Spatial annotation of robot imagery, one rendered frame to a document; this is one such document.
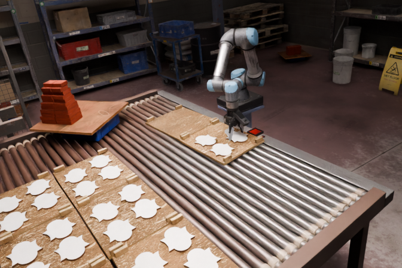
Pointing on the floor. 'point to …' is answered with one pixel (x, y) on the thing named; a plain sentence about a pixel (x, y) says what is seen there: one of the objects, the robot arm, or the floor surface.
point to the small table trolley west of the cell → (176, 62)
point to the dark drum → (206, 46)
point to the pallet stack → (258, 22)
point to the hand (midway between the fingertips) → (237, 136)
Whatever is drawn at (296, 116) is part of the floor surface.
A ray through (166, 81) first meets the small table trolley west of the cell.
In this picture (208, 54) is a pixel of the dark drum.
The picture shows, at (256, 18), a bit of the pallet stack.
